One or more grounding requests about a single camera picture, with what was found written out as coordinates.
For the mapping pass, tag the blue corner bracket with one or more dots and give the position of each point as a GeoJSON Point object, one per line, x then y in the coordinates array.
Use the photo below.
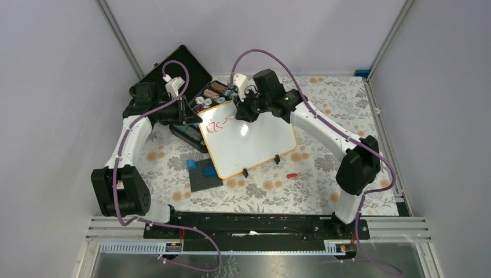
{"type": "Point", "coordinates": [362, 73]}

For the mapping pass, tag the light blue building brick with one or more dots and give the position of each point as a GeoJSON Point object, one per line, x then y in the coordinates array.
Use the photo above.
{"type": "Point", "coordinates": [190, 164]}

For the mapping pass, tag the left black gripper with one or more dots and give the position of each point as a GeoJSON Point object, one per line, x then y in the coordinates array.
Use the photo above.
{"type": "Point", "coordinates": [186, 114]}

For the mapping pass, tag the dark grey building baseplate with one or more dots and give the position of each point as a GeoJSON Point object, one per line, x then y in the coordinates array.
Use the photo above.
{"type": "Point", "coordinates": [198, 182]}

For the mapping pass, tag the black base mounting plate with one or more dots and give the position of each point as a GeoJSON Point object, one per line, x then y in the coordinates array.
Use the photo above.
{"type": "Point", "coordinates": [199, 231]}

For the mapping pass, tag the dark blue building brick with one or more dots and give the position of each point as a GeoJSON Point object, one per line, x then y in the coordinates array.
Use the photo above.
{"type": "Point", "coordinates": [209, 171]}

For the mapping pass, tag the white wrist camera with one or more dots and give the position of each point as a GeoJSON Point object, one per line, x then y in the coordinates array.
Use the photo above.
{"type": "Point", "coordinates": [239, 85]}
{"type": "Point", "coordinates": [173, 86]}

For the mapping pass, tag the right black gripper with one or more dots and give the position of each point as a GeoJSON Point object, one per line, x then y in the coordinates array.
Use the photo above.
{"type": "Point", "coordinates": [242, 112]}

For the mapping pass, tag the black poker chip case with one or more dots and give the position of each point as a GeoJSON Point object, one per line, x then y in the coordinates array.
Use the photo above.
{"type": "Point", "coordinates": [180, 76]}

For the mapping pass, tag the white poker chip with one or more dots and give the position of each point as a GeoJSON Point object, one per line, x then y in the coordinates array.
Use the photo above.
{"type": "Point", "coordinates": [199, 100]}

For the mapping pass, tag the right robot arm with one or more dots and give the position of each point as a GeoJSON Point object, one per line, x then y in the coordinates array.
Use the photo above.
{"type": "Point", "coordinates": [359, 157]}

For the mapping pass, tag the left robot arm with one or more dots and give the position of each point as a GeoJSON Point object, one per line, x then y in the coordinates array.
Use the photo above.
{"type": "Point", "coordinates": [120, 190]}

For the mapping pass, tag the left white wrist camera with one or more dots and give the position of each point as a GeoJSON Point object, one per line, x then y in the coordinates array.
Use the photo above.
{"type": "Point", "coordinates": [173, 86]}

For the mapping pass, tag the yellow framed whiteboard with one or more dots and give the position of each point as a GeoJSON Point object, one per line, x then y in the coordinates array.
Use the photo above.
{"type": "Point", "coordinates": [235, 145]}

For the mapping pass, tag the floral table mat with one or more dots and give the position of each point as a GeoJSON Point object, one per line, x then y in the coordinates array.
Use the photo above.
{"type": "Point", "coordinates": [267, 188]}

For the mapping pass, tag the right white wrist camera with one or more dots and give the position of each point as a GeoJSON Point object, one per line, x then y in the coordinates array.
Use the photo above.
{"type": "Point", "coordinates": [239, 85]}

